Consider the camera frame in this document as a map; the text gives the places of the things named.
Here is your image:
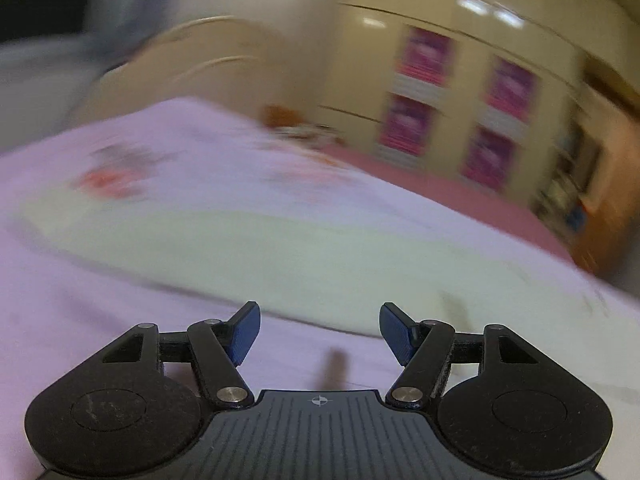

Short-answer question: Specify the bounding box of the pale green garment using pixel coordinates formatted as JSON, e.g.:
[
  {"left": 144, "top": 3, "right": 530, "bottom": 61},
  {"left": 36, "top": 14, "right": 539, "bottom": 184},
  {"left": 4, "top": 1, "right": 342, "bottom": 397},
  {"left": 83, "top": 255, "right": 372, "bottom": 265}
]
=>
[{"left": 22, "top": 187, "right": 581, "bottom": 338}]

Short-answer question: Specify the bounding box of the open corner shelf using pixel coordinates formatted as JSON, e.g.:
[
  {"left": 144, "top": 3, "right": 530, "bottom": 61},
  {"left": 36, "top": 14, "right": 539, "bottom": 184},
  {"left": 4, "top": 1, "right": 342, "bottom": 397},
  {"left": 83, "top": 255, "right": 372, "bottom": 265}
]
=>
[{"left": 532, "top": 120, "right": 603, "bottom": 243}]

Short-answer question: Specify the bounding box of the pink wall poster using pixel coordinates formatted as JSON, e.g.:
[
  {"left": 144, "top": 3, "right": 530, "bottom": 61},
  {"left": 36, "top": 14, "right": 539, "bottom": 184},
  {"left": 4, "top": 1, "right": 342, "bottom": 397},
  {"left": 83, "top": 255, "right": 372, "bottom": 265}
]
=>
[
  {"left": 395, "top": 27, "right": 453, "bottom": 91},
  {"left": 460, "top": 127, "right": 518, "bottom": 191},
  {"left": 482, "top": 57, "right": 541, "bottom": 121},
  {"left": 377, "top": 92, "right": 436, "bottom": 158}
]

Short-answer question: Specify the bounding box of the grey curtain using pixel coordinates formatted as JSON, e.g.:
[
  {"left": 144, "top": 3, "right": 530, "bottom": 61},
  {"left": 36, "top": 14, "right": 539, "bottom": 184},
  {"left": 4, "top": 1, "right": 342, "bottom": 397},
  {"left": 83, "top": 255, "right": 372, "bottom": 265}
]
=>
[{"left": 0, "top": 0, "right": 173, "bottom": 128}]

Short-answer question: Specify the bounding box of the pink bed cover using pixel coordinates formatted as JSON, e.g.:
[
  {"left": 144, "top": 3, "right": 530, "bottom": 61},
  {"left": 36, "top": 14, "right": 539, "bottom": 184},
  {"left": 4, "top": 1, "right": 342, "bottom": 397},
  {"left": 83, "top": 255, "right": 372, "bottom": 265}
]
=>
[{"left": 320, "top": 144, "right": 576, "bottom": 262}]

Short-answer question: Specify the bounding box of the wooden door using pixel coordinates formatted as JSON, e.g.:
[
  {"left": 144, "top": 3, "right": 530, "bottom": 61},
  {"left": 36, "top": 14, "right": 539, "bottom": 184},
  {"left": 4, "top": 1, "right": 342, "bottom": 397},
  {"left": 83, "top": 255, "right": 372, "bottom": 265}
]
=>
[{"left": 575, "top": 57, "right": 640, "bottom": 278}]

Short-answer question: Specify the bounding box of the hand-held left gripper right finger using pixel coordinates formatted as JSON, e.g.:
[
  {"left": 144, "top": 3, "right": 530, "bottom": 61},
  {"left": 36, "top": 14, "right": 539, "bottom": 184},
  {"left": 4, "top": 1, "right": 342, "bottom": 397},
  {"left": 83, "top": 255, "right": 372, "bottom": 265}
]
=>
[{"left": 378, "top": 302, "right": 542, "bottom": 408}]

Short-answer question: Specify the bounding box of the cream wardrobe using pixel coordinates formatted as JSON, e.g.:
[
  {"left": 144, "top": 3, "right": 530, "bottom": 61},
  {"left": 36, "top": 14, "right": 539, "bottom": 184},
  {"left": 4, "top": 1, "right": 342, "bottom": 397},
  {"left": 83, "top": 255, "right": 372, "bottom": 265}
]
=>
[{"left": 280, "top": 0, "right": 640, "bottom": 271}]

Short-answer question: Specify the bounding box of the lilac floral bed sheet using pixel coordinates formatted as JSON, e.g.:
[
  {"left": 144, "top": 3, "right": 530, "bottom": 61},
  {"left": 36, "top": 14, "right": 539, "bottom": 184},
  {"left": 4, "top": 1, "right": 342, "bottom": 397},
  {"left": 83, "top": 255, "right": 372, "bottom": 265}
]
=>
[{"left": 0, "top": 97, "right": 640, "bottom": 480}]

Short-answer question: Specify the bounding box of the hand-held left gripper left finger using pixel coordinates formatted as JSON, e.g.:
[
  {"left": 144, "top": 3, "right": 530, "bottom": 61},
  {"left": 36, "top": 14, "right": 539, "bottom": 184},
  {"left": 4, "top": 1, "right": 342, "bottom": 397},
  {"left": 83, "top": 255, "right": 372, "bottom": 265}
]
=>
[{"left": 102, "top": 301, "right": 261, "bottom": 408}]

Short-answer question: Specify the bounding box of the cream bed headboard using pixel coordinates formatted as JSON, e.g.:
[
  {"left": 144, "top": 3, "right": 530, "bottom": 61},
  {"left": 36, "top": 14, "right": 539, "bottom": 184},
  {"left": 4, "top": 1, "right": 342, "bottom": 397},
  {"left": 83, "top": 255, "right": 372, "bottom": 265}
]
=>
[{"left": 75, "top": 15, "right": 296, "bottom": 131}]

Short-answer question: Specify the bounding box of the patterned orange white pillow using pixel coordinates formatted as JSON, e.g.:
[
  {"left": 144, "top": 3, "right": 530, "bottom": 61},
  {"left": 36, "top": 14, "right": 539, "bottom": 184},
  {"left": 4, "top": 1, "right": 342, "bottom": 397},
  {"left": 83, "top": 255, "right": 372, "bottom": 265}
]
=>
[{"left": 277, "top": 122, "right": 348, "bottom": 153}]

